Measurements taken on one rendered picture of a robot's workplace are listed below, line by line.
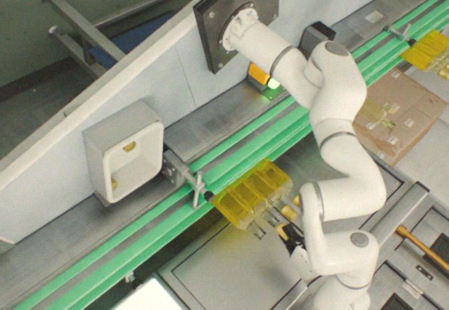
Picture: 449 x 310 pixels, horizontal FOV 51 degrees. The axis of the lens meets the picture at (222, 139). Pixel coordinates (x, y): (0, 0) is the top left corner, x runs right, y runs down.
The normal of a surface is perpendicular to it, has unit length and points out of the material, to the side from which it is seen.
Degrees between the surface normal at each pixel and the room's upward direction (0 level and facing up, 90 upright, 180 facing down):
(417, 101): 88
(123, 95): 0
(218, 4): 2
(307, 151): 90
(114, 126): 90
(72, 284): 90
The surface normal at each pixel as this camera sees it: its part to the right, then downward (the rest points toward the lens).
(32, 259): 0.13, -0.62
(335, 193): -0.06, -0.40
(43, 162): 0.69, 0.62
